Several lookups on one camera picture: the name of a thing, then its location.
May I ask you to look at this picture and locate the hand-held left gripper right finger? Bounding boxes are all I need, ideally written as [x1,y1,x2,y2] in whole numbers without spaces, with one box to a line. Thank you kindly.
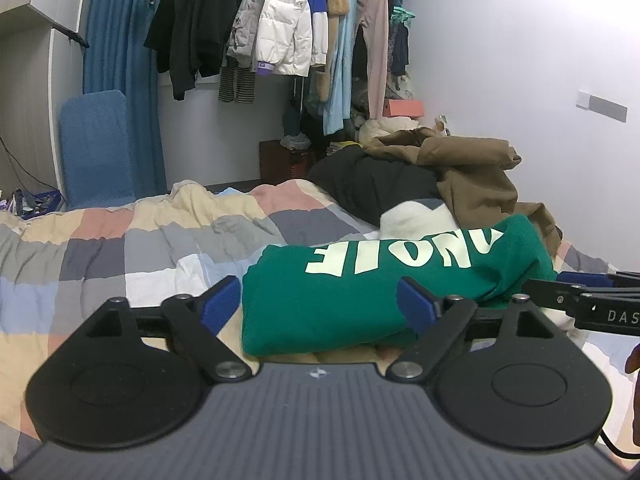
[390,276,556,381]

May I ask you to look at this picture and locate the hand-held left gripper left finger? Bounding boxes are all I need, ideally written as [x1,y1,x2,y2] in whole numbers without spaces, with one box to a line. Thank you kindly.
[85,275,253,381]

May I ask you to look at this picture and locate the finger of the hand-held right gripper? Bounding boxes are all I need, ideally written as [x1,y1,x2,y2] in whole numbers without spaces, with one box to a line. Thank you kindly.
[521,278,593,312]
[556,270,640,291]

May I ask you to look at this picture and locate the green hoodie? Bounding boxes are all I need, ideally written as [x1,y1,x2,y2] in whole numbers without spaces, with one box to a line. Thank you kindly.
[241,214,558,357]

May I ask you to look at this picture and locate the cream fleece garment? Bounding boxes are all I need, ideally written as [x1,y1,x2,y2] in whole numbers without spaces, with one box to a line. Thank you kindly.
[377,200,471,246]

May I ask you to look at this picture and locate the pastel checked quilt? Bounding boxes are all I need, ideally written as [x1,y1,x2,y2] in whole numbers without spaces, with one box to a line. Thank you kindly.
[0,179,640,466]

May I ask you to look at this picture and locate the black coat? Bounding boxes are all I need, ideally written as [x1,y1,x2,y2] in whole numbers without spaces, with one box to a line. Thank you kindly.
[306,146,443,228]

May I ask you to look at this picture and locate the brown coat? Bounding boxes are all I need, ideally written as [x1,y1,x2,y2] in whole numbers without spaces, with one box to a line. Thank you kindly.
[362,127,561,256]

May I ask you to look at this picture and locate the cream fluffy bundle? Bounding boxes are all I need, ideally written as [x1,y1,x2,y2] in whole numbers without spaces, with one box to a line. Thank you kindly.
[357,117,421,145]

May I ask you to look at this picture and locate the blue jeans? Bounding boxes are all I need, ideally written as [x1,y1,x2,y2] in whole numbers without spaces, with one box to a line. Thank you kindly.
[282,100,303,141]

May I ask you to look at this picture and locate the pink box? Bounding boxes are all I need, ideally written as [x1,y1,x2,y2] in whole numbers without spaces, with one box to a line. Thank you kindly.
[384,100,425,118]

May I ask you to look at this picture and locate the striped knit garment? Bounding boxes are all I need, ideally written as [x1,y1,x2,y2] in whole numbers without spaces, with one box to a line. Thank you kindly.
[218,57,257,105]

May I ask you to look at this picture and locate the light blue garment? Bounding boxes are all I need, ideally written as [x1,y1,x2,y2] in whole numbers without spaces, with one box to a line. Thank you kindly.
[320,0,361,136]

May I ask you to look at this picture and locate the dark navy garment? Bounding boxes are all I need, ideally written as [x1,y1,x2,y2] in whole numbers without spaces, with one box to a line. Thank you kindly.
[389,22,411,77]

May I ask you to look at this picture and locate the grey puffer jacket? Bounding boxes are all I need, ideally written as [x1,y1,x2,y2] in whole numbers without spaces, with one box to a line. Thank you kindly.
[225,0,273,68]

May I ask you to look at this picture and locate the black hanging jacket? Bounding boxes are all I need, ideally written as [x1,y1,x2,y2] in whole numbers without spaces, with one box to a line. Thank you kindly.
[144,0,251,102]

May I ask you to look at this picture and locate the white puffer jacket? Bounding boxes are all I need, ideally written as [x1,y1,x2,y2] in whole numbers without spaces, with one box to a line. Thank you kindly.
[255,0,313,77]

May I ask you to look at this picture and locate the blue curtain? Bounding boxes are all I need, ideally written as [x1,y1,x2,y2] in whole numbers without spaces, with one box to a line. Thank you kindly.
[82,0,168,196]

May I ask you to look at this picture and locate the black metal rod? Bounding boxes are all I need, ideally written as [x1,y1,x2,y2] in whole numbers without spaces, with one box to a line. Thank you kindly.
[47,21,91,49]

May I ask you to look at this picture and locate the black cable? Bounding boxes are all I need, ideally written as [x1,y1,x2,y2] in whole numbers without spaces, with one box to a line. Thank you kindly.
[597,427,640,461]

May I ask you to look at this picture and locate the wall switch panel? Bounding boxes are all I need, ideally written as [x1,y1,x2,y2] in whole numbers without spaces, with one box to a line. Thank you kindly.
[575,90,628,123]

